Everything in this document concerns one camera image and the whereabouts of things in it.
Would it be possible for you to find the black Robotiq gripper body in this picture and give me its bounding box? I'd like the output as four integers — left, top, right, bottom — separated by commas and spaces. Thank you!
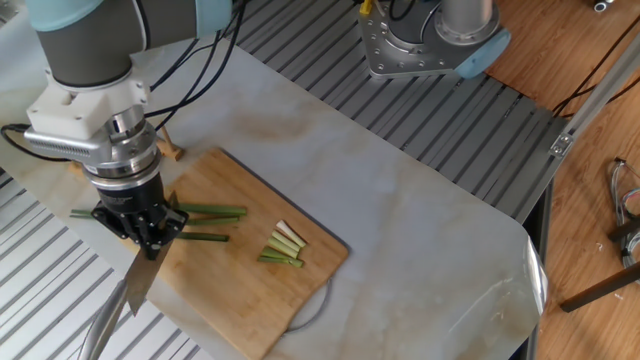
90, 170, 173, 239

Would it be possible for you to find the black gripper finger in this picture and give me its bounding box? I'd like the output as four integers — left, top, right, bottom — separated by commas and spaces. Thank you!
158, 204, 191, 243
124, 222, 163, 263

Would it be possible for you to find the steel kitchen knife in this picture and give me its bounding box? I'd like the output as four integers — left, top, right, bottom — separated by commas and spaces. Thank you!
78, 238, 169, 360

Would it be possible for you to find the long green garlic leaf piece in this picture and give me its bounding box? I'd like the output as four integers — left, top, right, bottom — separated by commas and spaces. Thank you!
176, 231, 230, 245

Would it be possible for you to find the green garlic stalk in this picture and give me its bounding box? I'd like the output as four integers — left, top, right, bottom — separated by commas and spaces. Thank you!
70, 203, 249, 223

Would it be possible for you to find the short green garlic piece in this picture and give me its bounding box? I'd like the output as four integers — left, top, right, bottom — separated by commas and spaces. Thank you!
258, 254, 305, 269
264, 243, 300, 262

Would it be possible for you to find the wooden slotted rack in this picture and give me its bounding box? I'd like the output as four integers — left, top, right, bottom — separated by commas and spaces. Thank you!
64, 118, 187, 173

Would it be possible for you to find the bamboo cutting board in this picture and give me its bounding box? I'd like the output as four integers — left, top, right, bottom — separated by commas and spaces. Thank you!
112, 147, 351, 359

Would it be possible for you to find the white marble pattern mat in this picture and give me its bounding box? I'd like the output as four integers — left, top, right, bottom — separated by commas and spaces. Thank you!
0, 0, 549, 360

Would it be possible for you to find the black bar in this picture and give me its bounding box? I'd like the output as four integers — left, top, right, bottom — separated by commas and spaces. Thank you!
559, 266, 640, 314

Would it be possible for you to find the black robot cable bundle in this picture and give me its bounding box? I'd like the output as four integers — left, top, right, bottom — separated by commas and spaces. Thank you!
0, 0, 251, 141

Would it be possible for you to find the metal wire board loop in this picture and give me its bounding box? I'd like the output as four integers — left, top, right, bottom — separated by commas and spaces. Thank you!
288, 280, 333, 331

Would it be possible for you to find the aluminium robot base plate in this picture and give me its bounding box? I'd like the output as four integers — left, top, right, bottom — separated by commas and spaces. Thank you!
361, 12, 473, 80

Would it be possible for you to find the black floor cable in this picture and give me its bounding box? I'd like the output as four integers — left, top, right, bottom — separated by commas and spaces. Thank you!
553, 38, 640, 117

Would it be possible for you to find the aluminium frame post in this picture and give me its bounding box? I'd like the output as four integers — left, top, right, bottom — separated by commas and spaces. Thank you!
548, 58, 640, 157

